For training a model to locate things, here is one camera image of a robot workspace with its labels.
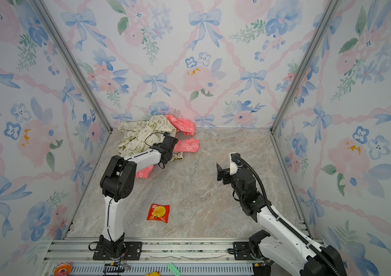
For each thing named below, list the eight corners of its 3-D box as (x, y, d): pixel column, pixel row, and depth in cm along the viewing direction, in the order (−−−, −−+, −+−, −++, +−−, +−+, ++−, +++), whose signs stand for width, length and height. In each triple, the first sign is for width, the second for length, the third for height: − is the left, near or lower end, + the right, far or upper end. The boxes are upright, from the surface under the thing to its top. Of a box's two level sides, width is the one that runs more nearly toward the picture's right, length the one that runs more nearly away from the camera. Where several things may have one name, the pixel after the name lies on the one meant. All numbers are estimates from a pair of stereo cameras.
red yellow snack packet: (147, 220, 84) (146, 218, 83) (151, 204, 89) (150, 203, 87) (167, 222, 84) (167, 221, 82) (171, 207, 88) (170, 205, 87)
